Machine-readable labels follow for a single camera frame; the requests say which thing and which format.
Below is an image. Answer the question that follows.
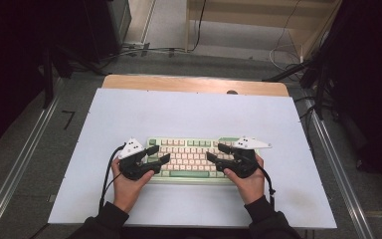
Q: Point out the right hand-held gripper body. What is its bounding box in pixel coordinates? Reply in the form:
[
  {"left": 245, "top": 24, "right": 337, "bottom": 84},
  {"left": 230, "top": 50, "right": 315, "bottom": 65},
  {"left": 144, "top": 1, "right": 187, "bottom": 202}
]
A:
[{"left": 223, "top": 135, "right": 274, "bottom": 179}]

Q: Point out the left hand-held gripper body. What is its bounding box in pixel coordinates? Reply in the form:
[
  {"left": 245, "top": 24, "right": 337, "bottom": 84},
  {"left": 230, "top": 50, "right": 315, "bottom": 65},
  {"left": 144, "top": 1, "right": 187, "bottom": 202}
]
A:
[{"left": 116, "top": 136, "right": 162, "bottom": 181}]

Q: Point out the green and cream keyboard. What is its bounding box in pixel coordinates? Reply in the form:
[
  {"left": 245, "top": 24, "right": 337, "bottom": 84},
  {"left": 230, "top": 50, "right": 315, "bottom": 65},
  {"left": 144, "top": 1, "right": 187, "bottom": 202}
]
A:
[{"left": 145, "top": 135, "right": 263, "bottom": 185}]

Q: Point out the person's right hand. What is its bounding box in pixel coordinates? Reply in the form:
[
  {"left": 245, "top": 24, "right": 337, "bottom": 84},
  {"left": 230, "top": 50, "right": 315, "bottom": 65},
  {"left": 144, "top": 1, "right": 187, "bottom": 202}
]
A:
[{"left": 224, "top": 153, "right": 267, "bottom": 206}]

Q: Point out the person's left hand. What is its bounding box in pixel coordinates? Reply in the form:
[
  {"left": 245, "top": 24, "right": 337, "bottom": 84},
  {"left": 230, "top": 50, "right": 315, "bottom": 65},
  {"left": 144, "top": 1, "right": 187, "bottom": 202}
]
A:
[{"left": 110, "top": 157, "right": 156, "bottom": 214}]

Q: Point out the black metal stand leg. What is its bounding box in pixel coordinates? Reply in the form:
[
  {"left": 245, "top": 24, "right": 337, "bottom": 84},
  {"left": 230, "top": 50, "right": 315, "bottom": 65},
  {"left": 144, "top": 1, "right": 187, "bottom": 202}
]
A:
[{"left": 262, "top": 59, "right": 313, "bottom": 83}]

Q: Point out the black upright stand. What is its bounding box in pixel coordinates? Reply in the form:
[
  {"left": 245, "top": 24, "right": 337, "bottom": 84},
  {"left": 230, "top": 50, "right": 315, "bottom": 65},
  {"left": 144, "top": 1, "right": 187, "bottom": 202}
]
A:
[{"left": 41, "top": 45, "right": 57, "bottom": 110}]

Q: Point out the black cabinet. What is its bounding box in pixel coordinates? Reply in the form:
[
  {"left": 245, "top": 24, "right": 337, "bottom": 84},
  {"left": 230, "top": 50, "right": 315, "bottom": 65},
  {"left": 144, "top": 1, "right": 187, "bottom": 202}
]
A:
[{"left": 82, "top": 0, "right": 132, "bottom": 65}]

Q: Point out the light wooden shelf unit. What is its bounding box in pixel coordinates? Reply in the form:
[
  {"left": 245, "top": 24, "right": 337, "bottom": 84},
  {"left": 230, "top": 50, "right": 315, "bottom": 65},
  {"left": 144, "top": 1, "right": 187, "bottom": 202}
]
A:
[{"left": 184, "top": 0, "right": 343, "bottom": 62}]

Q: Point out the black curtain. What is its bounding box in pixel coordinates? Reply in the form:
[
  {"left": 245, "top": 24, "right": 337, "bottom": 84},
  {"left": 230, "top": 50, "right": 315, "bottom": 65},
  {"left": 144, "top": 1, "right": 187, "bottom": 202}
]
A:
[
  {"left": 322, "top": 0, "right": 382, "bottom": 200},
  {"left": 0, "top": 0, "right": 91, "bottom": 157}
]

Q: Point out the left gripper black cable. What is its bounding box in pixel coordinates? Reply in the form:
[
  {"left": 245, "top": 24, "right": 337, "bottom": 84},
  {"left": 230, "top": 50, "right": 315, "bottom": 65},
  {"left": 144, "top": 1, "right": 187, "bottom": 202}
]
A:
[{"left": 97, "top": 143, "right": 127, "bottom": 214}]

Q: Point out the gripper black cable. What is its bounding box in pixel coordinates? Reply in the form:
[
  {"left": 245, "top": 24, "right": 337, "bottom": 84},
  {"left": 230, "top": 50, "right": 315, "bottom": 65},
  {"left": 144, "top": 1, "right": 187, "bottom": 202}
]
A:
[
  {"left": 97, "top": 143, "right": 127, "bottom": 214},
  {"left": 257, "top": 164, "right": 277, "bottom": 211}
]

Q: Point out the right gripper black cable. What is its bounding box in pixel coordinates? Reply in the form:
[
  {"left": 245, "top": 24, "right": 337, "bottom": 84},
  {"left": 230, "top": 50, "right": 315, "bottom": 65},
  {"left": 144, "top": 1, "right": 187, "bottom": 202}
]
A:
[{"left": 257, "top": 164, "right": 277, "bottom": 211}]

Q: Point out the aluminium floor rail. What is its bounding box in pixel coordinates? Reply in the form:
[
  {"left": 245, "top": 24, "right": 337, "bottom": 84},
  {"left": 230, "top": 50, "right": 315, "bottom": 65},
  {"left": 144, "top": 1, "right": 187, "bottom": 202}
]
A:
[
  {"left": 305, "top": 99, "right": 376, "bottom": 239},
  {"left": 0, "top": 95, "right": 62, "bottom": 239}
]

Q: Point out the white cable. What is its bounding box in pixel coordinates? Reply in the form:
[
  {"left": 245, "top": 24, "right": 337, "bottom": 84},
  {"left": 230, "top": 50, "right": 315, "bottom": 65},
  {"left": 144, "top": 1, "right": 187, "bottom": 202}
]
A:
[{"left": 269, "top": 0, "right": 303, "bottom": 73}]

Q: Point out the black hanging cable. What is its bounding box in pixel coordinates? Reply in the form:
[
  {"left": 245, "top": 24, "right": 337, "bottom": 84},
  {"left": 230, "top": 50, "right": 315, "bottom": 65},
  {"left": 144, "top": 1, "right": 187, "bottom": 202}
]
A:
[{"left": 188, "top": 0, "right": 209, "bottom": 53}]

